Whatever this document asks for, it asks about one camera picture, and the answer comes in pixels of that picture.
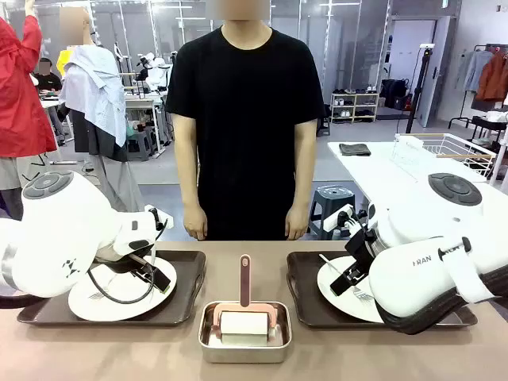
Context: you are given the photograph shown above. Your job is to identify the person left hand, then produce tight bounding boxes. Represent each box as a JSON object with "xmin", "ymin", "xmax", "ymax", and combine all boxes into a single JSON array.
[{"xmin": 285, "ymin": 206, "xmax": 310, "ymax": 241}]

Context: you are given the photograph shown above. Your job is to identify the hanging orange jacket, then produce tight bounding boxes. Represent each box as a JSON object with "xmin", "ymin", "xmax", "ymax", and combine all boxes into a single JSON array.
[{"xmin": 475, "ymin": 51, "xmax": 508, "ymax": 102}]

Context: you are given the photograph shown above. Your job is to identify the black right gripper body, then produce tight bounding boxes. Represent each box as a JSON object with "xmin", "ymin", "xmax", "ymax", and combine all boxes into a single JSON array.
[{"xmin": 343, "ymin": 229, "xmax": 379, "ymax": 275}]

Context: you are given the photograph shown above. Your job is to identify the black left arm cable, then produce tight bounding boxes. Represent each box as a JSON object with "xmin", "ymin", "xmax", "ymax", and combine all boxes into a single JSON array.
[{"xmin": 87, "ymin": 253, "xmax": 156, "ymax": 305}]

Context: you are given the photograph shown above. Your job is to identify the white wire dish rack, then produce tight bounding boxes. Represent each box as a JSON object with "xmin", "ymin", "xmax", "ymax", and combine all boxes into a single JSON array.
[{"xmin": 391, "ymin": 133, "xmax": 498, "ymax": 183}]

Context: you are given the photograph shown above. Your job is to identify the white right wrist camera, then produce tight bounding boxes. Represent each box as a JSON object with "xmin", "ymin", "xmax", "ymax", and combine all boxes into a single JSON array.
[{"xmin": 322, "ymin": 203, "xmax": 358, "ymax": 235}]

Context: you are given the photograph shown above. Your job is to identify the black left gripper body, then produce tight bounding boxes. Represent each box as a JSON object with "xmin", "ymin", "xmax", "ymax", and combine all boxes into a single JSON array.
[{"xmin": 93, "ymin": 252, "xmax": 158, "ymax": 281}]

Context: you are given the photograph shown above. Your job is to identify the person right hand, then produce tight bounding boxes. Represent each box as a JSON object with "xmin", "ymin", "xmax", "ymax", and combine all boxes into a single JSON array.
[{"xmin": 183, "ymin": 208, "xmax": 209, "ymax": 241}]

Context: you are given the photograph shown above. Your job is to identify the white round plate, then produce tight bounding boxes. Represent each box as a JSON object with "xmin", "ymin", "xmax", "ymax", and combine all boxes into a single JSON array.
[
  {"xmin": 67, "ymin": 256, "xmax": 178, "ymax": 321},
  {"xmin": 317, "ymin": 256, "xmax": 384, "ymax": 323}
]

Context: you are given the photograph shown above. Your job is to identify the mannequin with striped shirt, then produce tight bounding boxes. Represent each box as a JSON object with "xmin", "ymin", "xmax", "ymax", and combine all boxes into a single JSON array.
[{"xmin": 59, "ymin": 7, "xmax": 144, "ymax": 214}]

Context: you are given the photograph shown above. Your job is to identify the hanging grey shirt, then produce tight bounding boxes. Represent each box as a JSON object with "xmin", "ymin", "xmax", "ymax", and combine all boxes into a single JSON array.
[{"xmin": 455, "ymin": 49, "xmax": 493, "ymax": 93}]

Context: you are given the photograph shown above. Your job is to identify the person in yellow top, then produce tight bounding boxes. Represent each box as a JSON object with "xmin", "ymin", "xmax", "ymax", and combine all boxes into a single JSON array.
[{"xmin": 56, "ymin": 49, "xmax": 71, "ymax": 76}]

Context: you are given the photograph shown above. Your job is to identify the dark brown serving tray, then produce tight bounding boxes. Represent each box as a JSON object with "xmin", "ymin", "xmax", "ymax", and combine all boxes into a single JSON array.
[
  {"xmin": 16, "ymin": 249, "xmax": 207, "ymax": 327},
  {"xmin": 286, "ymin": 250, "xmax": 479, "ymax": 330}
]

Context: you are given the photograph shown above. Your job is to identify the grey plastic stool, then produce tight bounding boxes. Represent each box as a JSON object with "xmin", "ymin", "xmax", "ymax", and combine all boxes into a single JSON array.
[{"xmin": 307, "ymin": 185, "xmax": 357, "ymax": 241}]

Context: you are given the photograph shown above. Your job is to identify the seated person in black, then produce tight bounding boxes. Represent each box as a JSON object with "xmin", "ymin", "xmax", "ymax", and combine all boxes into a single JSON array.
[{"xmin": 33, "ymin": 57, "xmax": 64, "ymax": 93}]

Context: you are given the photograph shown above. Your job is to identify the black tripod stand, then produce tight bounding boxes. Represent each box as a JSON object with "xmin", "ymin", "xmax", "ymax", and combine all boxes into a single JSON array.
[{"xmin": 405, "ymin": 42, "xmax": 436, "ymax": 134}]

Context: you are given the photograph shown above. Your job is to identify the white table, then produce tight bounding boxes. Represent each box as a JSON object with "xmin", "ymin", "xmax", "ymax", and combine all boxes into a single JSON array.
[{"xmin": 327, "ymin": 140, "xmax": 508, "ymax": 223}]

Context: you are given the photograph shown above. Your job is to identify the black right arm cable sleeve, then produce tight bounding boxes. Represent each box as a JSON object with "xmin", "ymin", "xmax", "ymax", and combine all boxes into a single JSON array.
[{"xmin": 375, "ymin": 273, "xmax": 508, "ymax": 337}]

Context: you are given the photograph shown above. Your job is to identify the person body in black clothes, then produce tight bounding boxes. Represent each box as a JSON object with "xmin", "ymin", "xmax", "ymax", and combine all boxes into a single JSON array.
[{"xmin": 164, "ymin": 0, "xmax": 327, "ymax": 242}]

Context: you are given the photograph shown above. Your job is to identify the person right forearm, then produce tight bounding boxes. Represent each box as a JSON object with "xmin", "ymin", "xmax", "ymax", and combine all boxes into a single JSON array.
[{"xmin": 174, "ymin": 156, "xmax": 205, "ymax": 214}]

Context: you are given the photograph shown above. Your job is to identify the black bags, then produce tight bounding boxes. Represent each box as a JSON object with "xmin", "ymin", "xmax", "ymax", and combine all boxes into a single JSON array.
[{"xmin": 380, "ymin": 78, "xmax": 410, "ymax": 110}]

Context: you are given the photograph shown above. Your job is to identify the white shoe rack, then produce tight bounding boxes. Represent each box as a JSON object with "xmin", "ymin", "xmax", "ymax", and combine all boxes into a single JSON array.
[{"xmin": 330, "ymin": 90, "xmax": 381, "ymax": 124}]

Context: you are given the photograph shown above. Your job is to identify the pink lint roller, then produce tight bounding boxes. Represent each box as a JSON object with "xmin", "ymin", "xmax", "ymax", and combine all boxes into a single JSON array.
[{"xmin": 210, "ymin": 254, "xmax": 278, "ymax": 345}]

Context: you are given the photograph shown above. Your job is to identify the person left forearm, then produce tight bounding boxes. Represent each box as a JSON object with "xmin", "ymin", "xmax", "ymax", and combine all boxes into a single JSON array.
[{"xmin": 287, "ymin": 156, "xmax": 317, "ymax": 212}]

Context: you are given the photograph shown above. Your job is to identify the dark grey folded cloth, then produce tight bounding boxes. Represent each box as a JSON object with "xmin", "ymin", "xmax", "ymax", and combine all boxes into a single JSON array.
[{"xmin": 339, "ymin": 142, "xmax": 372, "ymax": 157}]

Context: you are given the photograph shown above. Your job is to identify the mannequin with red coat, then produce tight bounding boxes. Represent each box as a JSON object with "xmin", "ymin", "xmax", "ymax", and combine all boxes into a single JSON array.
[{"xmin": 0, "ymin": 0, "xmax": 59, "ymax": 221}]

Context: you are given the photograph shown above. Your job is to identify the silver fork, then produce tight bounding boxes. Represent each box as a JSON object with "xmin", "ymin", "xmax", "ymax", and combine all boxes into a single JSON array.
[{"xmin": 319, "ymin": 253, "xmax": 376, "ymax": 306}]

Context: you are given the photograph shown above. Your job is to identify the rectangular steel container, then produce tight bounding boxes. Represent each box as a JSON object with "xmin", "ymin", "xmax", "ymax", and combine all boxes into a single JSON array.
[{"xmin": 198, "ymin": 300, "xmax": 293, "ymax": 364}]

